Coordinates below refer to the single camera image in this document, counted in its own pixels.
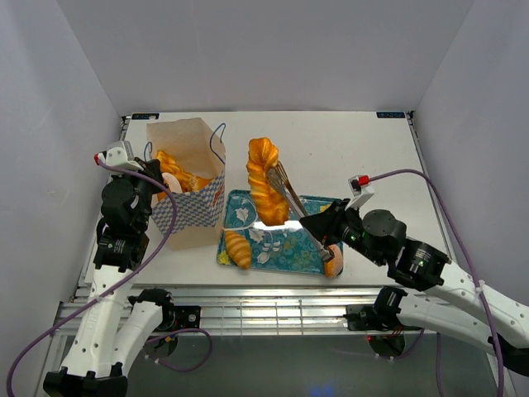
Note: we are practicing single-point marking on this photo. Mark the metal tongs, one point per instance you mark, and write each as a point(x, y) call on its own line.
point(278, 180)

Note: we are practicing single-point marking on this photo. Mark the blue table corner label left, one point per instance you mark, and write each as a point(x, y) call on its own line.
point(145, 116)

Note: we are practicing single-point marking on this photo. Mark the cream sandwich bread slice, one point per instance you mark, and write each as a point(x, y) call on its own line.
point(172, 183)

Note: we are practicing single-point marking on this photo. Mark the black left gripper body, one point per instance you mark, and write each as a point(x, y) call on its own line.
point(145, 189)

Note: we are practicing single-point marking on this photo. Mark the pink sugared half bun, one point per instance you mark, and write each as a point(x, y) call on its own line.
point(334, 266)

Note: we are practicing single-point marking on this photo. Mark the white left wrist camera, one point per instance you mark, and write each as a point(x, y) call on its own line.
point(118, 155)

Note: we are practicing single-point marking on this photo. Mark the blue table corner label right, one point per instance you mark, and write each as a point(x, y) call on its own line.
point(390, 115)

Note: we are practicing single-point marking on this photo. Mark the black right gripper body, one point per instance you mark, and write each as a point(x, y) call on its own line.
point(342, 225)

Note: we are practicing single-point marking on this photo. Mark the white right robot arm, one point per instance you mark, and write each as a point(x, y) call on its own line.
point(431, 290)

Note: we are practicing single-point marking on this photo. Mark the croissant bread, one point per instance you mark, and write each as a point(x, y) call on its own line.
point(238, 249)

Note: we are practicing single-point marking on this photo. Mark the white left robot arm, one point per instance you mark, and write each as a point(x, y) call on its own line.
point(115, 327)

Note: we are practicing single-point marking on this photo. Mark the sugared donut bread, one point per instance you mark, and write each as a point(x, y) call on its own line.
point(196, 183)

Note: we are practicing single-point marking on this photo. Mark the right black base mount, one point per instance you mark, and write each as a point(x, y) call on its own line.
point(362, 318)

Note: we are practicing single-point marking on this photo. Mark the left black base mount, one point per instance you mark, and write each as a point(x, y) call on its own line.
point(187, 317)

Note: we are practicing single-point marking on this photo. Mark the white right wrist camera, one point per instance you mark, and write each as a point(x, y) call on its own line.
point(361, 189)

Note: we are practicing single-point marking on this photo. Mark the twisted ring bread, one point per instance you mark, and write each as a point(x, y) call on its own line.
point(169, 164)

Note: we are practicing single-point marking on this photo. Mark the blue checkered paper bag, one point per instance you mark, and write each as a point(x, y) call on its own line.
point(192, 160)

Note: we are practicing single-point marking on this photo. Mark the blue table corner label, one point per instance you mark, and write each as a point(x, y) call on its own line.
point(145, 116)
point(390, 115)

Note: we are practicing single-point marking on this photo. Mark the aluminium rail frame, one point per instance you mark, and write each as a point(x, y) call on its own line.
point(267, 311)

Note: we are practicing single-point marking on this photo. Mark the braided leaf bread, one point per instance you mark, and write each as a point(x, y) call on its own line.
point(271, 206)

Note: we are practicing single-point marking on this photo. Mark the teal floral tray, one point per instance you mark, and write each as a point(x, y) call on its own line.
point(287, 248)

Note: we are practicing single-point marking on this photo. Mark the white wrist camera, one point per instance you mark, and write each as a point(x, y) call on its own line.
point(118, 155)
point(361, 189)

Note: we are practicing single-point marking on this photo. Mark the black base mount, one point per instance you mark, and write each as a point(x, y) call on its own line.
point(362, 318)
point(187, 317)

